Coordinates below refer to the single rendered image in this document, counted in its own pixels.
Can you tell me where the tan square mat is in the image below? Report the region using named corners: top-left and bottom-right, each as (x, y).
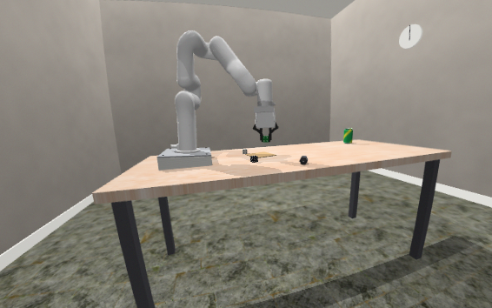
top-left (245, 151), bottom-right (276, 158)

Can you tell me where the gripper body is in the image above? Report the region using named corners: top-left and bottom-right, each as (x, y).
top-left (256, 109), bottom-right (276, 128)

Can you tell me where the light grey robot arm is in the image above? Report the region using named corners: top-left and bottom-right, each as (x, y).
top-left (172, 30), bottom-right (276, 153)

